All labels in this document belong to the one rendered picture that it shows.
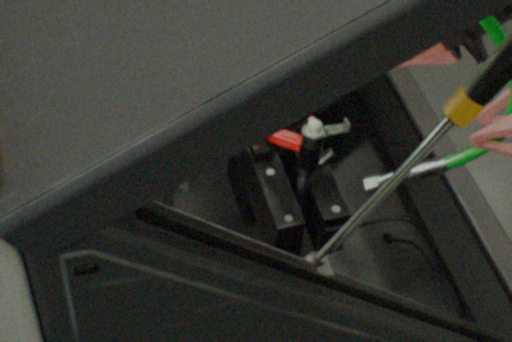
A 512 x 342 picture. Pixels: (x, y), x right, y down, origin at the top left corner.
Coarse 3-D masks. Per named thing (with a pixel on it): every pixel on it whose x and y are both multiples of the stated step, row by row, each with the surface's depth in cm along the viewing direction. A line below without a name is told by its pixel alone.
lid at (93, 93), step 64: (0, 0) 43; (64, 0) 40; (128, 0) 39; (192, 0) 37; (256, 0) 35; (320, 0) 34; (384, 0) 32; (448, 0) 33; (0, 64) 40; (64, 64) 38; (128, 64) 36; (192, 64) 35; (256, 64) 33; (320, 64) 33; (384, 64) 34; (0, 128) 37; (64, 128) 35; (128, 128) 34; (192, 128) 33; (256, 128) 35; (0, 192) 35; (64, 192) 34; (128, 192) 35
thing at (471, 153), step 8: (480, 24) 72; (488, 24) 72; (496, 24) 72; (488, 32) 73; (496, 32) 72; (504, 32) 73; (496, 40) 73; (504, 136) 82; (464, 152) 85; (472, 152) 84; (480, 152) 84; (448, 160) 86; (456, 160) 85; (464, 160) 85
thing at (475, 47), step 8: (496, 16) 84; (504, 16) 84; (464, 32) 85; (472, 32) 85; (480, 32) 85; (464, 40) 85; (472, 40) 86; (480, 40) 90; (472, 48) 86; (480, 48) 87; (472, 56) 88; (480, 56) 87; (480, 64) 88
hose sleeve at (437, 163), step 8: (432, 160) 87; (440, 160) 86; (416, 168) 87; (424, 168) 87; (432, 168) 86; (440, 168) 86; (448, 168) 86; (384, 176) 89; (408, 176) 87; (416, 176) 87; (424, 176) 87; (432, 176) 87; (400, 184) 88
